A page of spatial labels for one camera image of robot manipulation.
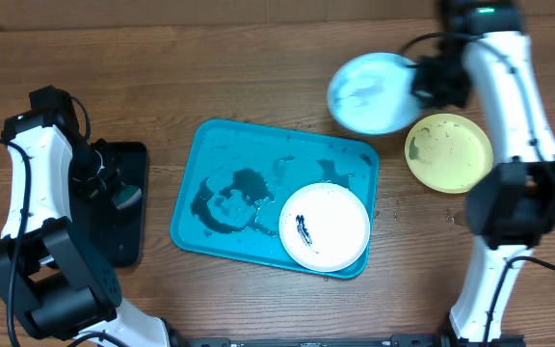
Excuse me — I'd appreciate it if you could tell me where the light blue plate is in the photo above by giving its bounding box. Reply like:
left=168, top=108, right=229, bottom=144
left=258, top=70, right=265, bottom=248
left=327, top=52, right=421, bottom=135

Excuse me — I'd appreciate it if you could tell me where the yellow-green plate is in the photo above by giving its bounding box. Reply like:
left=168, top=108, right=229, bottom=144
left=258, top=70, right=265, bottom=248
left=404, top=114, right=493, bottom=194

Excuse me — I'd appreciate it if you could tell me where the white plate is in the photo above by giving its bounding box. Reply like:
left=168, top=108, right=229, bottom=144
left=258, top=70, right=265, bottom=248
left=278, top=183, right=371, bottom=273

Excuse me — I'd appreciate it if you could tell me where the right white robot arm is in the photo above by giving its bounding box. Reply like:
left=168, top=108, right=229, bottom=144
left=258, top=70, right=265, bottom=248
left=391, top=0, right=555, bottom=346

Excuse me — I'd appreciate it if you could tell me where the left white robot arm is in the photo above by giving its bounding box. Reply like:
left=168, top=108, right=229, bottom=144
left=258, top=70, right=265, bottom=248
left=0, top=86, right=184, bottom=346

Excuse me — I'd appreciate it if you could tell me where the black rectangular water tray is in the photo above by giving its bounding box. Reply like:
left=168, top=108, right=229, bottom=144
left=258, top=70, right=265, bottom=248
left=69, top=142, right=149, bottom=267

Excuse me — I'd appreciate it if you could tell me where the teal plastic serving tray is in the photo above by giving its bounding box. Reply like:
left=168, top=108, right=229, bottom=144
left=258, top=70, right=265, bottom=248
left=170, top=120, right=380, bottom=272

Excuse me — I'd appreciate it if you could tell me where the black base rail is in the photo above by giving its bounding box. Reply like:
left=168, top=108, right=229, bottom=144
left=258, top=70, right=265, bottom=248
left=186, top=334, right=525, bottom=347

